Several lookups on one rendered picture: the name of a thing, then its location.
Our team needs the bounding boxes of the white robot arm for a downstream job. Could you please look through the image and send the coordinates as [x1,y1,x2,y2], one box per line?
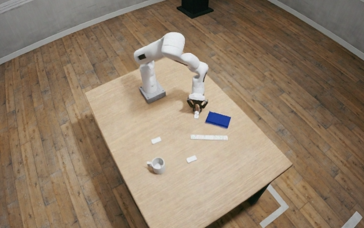
[134,33,208,101]

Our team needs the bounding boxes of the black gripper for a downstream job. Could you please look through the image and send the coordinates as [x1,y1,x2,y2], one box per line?
[187,98,208,113]

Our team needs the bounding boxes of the grey mug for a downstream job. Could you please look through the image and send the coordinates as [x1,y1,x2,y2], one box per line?
[147,158,166,174]

